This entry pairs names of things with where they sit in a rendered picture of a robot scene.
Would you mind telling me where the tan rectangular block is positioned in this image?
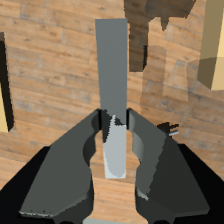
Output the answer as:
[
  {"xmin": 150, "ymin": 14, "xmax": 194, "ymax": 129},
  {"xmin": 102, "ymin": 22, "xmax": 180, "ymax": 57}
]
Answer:
[{"xmin": 0, "ymin": 40, "xmax": 13, "ymax": 133}]

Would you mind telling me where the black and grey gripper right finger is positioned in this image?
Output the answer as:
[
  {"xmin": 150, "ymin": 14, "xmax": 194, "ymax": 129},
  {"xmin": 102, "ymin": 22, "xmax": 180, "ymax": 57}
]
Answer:
[{"xmin": 126, "ymin": 108, "xmax": 224, "ymax": 224}]

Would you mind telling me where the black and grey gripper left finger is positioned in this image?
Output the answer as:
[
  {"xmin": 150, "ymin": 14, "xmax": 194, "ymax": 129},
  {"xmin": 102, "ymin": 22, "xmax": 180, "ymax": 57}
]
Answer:
[{"xmin": 0, "ymin": 109, "xmax": 102, "ymax": 224}]

